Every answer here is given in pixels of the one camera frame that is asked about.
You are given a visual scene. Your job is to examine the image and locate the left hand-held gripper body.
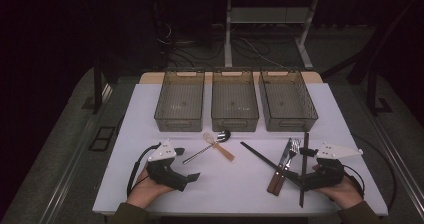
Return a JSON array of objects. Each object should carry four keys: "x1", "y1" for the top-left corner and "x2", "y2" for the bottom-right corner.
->
[{"x1": 145, "y1": 138, "x2": 190, "y2": 193}]

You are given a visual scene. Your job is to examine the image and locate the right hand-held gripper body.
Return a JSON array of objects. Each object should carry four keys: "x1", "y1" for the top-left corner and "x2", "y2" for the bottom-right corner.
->
[{"x1": 300, "y1": 143, "x2": 364, "y2": 192}]

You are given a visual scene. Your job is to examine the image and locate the dark brown chopstick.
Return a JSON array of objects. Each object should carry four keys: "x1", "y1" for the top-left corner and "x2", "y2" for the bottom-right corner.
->
[
  {"x1": 239, "y1": 141, "x2": 304, "y2": 189},
  {"x1": 298, "y1": 132, "x2": 310, "y2": 208}
]

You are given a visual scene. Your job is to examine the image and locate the wooden-handled metal fork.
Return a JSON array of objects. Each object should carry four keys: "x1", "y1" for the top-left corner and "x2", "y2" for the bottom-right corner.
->
[{"x1": 273, "y1": 138, "x2": 302, "y2": 197}]

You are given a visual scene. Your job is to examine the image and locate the wooden-handled steak knife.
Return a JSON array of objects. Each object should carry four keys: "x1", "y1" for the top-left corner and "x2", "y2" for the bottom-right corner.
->
[{"x1": 266, "y1": 137, "x2": 294, "y2": 196}]

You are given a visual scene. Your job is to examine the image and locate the smoky transparent plastic bin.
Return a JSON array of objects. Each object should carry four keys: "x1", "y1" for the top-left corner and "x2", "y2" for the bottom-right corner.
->
[
  {"x1": 258, "y1": 68, "x2": 319, "y2": 133},
  {"x1": 153, "y1": 68, "x2": 205, "y2": 133},
  {"x1": 211, "y1": 67, "x2": 260, "y2": 133}
]

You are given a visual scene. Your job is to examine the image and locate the person's right hand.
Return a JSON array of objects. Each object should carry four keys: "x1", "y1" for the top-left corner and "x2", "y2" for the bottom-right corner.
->
[{"x1": 314, "y1": 176, "x2": 365, "y2": 211}]

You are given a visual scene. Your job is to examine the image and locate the person's left hand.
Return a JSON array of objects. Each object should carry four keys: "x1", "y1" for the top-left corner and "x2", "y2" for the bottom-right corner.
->
[{"x1": 125, "y1": 166, "x2": 175, "y2": 209}]

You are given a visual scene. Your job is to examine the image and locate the white table cover sheet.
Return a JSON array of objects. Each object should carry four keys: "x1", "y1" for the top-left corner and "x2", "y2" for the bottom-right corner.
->
[{"x1": 92, "y1": 82, "x2": 389, "y2": 217}]

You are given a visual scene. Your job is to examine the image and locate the wooden spatula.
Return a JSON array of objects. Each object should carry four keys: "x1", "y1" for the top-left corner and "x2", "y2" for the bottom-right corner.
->
[{"x1": 202, "y1": 131, "x2": 236, "y2": 162}]

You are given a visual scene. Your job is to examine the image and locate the metal spoon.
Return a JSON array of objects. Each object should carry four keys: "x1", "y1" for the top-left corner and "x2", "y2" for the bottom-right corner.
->
[{"x1": 182, "y1": 129, "x2": 232, "y2": 166}]

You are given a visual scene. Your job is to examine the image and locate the black metal stand with brace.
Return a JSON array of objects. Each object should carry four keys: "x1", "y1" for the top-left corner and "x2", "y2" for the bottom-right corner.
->
[{"x1": 319, "y1": 0, "x2": 424, "y2": 116}]

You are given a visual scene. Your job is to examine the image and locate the white-legged desk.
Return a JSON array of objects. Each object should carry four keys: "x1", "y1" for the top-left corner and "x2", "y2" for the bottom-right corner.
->
[{"x1": 212, "y1": 0, "x2": 369, "y2": 71}]

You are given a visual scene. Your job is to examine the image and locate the left hand-held gripper cable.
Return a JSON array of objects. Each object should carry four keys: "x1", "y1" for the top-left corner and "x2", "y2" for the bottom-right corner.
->
[{"x1": 126, "y1": 142, "x2": 163, "y2": 198}]

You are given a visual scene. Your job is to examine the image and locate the hand-held gripper cable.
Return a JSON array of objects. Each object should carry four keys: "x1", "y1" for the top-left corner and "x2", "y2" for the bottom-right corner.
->
[
  {"x1": 343, "y1": 163, "x2": 367, "y2": 199},
  {"x1": 126, "y1": 142, "x2": 163, "y2": 198}
]

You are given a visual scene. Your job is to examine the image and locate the right hand-held gripper cable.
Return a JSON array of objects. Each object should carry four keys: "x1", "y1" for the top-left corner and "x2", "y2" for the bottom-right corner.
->
[{"x1": 343, "y1": 163, "x2": 367, "y2": 199}]

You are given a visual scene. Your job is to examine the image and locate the thin black cable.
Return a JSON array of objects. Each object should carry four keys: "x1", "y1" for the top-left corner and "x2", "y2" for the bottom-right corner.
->
[{"x1": 352, "y1": 133, "x2": 398, "y2": 216}]

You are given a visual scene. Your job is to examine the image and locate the metal floor rail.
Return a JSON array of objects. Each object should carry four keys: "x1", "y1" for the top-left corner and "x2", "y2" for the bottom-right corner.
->
[
  {"x1": 39, "y1": 83, "x2": 114, "y2": 224},
  {"x1": 361, "y1": 83, "x2": 424, "y2": 215}
]

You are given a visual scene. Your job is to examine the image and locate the black floor cables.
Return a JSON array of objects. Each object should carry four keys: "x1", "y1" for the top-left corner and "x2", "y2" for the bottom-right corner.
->
[{"x1": 156, "y1": 20, "x2": 288, "y2": 69}]

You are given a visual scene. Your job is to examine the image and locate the white floor cable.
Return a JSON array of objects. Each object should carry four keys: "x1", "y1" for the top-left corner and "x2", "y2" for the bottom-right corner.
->
[{"x1": 239, "y1": 37, "x2": 286, "y2": 69}]

